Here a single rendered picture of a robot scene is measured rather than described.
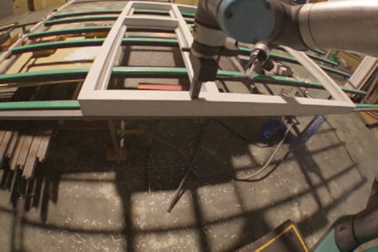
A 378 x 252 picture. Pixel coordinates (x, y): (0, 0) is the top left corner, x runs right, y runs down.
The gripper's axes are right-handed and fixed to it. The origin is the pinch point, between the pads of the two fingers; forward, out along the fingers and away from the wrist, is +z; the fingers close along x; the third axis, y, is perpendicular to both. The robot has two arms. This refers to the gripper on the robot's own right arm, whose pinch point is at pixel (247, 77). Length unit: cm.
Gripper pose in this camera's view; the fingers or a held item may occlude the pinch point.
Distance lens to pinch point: 80.5
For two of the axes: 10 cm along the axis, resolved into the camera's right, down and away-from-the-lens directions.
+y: -8.2, -5.7, 0.0
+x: 2.3, -3.4, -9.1
